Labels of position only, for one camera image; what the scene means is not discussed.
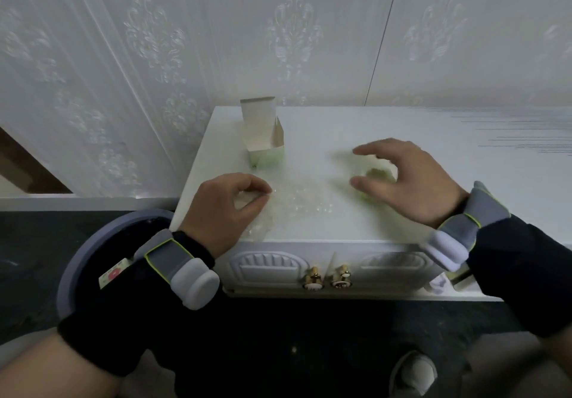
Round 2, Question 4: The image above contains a small green jar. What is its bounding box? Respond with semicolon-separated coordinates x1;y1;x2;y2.
360;167;398;202

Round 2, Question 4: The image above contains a gold drawer knob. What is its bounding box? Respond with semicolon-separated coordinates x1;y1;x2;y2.
302;267;324;291
331;265;353;289

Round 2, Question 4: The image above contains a grey wrist tracker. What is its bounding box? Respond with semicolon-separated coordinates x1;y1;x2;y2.
134;229;220;311
422;181;511;273

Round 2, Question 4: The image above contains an open small cardboard box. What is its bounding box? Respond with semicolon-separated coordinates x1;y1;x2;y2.
240;97;285;169

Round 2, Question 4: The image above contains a white card with red flower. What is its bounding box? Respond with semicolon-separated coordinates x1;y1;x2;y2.
98;257;135;290

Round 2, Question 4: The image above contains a grey round trash bin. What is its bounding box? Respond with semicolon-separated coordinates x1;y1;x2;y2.
57;209;175;322

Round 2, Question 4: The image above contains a grey right wrist tracker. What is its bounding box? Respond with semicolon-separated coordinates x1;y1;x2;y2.
422;181;511;273

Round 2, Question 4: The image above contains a clear bubble wrap sheet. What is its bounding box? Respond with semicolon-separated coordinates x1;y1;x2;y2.
232;174;342;243

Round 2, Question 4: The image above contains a person's right forearm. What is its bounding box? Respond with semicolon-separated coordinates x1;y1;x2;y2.
465;215;572;380

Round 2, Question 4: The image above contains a white shoe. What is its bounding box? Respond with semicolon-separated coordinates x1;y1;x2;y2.
389;350;438;398

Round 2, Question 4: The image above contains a person's left forearm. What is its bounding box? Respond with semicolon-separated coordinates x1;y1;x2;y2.
0;230;217;398

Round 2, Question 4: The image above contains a white cabinet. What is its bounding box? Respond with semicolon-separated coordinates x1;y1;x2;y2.
170;107;572;302

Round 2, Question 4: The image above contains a white carved drawer front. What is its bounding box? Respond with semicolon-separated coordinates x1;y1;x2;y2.
222;250;333;295
333;250;444;293

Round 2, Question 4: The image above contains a grey left wrist tracker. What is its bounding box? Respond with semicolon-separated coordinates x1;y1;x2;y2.
134;229;220;311

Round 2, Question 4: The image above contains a person's left hand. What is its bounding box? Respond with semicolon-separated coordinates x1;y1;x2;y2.
179;172;273;258

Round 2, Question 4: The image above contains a person's right hand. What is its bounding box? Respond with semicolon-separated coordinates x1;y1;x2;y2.
349;138;470;229

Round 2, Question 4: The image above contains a small yellowish box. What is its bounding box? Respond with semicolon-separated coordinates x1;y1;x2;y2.
448;263;475;292

